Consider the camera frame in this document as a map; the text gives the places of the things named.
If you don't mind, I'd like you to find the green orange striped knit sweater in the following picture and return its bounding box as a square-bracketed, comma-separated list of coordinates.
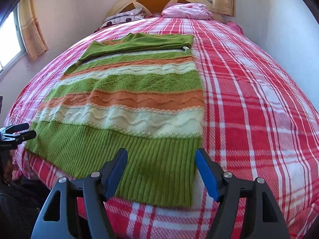
[25, 33, 204, 207]

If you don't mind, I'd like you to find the pink blanket beside bed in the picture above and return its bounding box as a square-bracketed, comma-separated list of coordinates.
[226, 21, 244, 35]

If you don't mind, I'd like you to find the side window with green frame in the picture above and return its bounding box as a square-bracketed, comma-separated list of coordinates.
[0, 7, 26, 73]

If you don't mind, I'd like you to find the cream wooden arched headboard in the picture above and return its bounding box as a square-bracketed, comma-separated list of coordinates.
[104, 0, 225, 23]

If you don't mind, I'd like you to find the yellow side window curtain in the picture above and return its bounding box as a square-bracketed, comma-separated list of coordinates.
[17, 0, 48, 61]

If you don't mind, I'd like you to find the white bus print pillow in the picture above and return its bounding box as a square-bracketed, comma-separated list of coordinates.
[101, 8, 146, 28]

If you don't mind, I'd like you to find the pink crumpled pillow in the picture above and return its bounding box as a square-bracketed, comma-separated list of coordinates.
[161, 3, 214, 21]

